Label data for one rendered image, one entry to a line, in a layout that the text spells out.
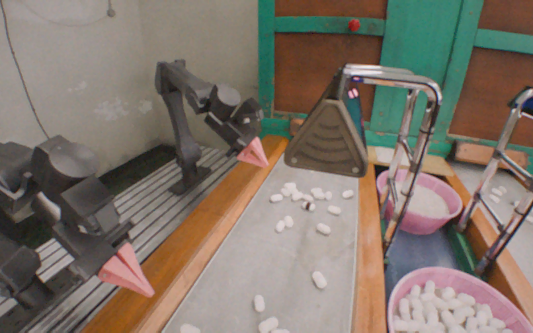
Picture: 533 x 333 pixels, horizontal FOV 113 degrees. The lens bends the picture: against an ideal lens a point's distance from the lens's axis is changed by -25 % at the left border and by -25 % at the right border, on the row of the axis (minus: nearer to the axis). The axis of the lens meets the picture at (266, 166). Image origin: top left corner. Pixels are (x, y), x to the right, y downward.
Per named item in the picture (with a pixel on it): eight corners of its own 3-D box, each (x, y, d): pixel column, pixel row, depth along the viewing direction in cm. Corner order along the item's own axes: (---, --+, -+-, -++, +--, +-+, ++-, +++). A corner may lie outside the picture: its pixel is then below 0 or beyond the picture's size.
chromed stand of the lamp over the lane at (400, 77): (309, 258, 57) (333, 67, 35) (321, 211, 73) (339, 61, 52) (384, 274, 51) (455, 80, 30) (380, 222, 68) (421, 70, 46)
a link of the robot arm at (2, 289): (35, 248, 40) (16, 246, 40) (1, 283, 32) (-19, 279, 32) (49, 267, 43) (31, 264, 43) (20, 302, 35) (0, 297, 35)
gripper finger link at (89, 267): (169, 277, 29) (118, 230, 28) (133, 322, 23) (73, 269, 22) (156, 287, 33) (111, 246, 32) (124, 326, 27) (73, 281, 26)
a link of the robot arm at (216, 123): (239, 114, 59) (220, 96, 59) (225, 125, 56) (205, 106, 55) (229, 129, 65) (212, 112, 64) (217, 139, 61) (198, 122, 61)
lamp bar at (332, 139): (282, 167, 23) (284, 92, 19) (332, 82, 74) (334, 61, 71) (365, 181, 20) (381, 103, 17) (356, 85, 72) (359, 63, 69)
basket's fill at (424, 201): (379, 228, 64) (384, 213, 62) (375, 187, 83) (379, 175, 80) (453, 240, 58) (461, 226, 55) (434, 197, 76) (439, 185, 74)
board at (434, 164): (366, 162, 83) (366, 160, 82) (364, 147, 96) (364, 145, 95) (453, 177, 73) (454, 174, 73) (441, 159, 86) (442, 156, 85)
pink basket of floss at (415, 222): (417, 255, 55) (430, 229, 51) (354, 202, 77) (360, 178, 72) (464, 224, 64) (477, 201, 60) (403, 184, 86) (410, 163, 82)
